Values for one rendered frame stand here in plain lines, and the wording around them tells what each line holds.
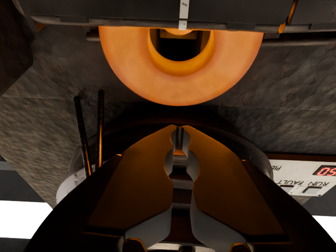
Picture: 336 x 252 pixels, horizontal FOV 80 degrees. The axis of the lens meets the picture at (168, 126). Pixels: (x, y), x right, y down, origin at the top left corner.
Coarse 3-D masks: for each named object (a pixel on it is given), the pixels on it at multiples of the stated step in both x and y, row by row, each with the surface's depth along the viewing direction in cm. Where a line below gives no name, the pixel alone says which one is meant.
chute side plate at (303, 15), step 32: (32, 0) 14; (64, 0) 14; (96, 0) 14; (128, 0) 14; (160, 0) 14; (192, 0) 14; (224, 0) 14; (256, 0) 14; (288, 0) 14; (320, 0) 14
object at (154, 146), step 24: (144, 144) 10; (168, 144) 11; (120, 168) 9; (144, 168) 9; (168, 168) 10; (120, 192) 8; (144, 192) 8; (168, 192) 8; (96, 216) 7; (120, 216) 7; (144, 216) 7; (168, 216) 7; (144, 240) 7
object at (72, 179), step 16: (144, 128) 33; (160, 128) 33; (112, 144) 33; (128, 144) 32; (224, 144) 33; (240, 144) 35; (80, 160) 37; (176, 160) 29; (256, 160) 36; (80, 176) 33; (64, 192) 38
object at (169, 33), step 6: (162, 30) 29; (168, 30) 29; (174, 30) 28; (180, 30) 28; (186, 30) 28; (192, 30) 29; (162, 36) 29; (168, 36) 29; (174, 36) 29; (180, 36) 29; (186, 36) 29; (192, 36) 29
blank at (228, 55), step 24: (120, 48) 20; (144, 48) 20; (216, 48) 20; (240, 48) 20; (120, 72) 22; (144, 72) 22; (168, 72) 22; (192, 72) 22; (216, 72) 22; (240, 72) 21; (144, 96) 24; (168, 96) 24; (192, 96) 24; (216, 96) 24
